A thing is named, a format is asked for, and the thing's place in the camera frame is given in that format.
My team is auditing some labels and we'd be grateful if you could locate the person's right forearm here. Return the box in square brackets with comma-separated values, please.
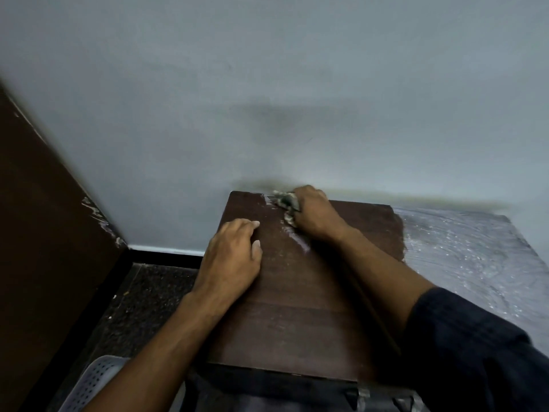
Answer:
[329, 226, 437, 336]

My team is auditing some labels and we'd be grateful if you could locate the grey cleaning cloth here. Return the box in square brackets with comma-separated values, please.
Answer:
[270, 191, 301, 229]

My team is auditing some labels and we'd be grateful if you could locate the person's right hand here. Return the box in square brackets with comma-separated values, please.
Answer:
[291, 185, 349, 244]

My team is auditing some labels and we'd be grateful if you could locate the person's left hand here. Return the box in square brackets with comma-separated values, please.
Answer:
[190, 218, 264, 306]

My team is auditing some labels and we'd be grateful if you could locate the person's left forearm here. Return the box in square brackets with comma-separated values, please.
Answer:
[83, 290, 233, 412]

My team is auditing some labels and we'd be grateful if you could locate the white perforated plastic basket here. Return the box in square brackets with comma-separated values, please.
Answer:
[58, 355, 132, 412]

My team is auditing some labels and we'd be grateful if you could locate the brown wooden cabinet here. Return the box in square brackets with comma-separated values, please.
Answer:
[180, 191, 549, 412]

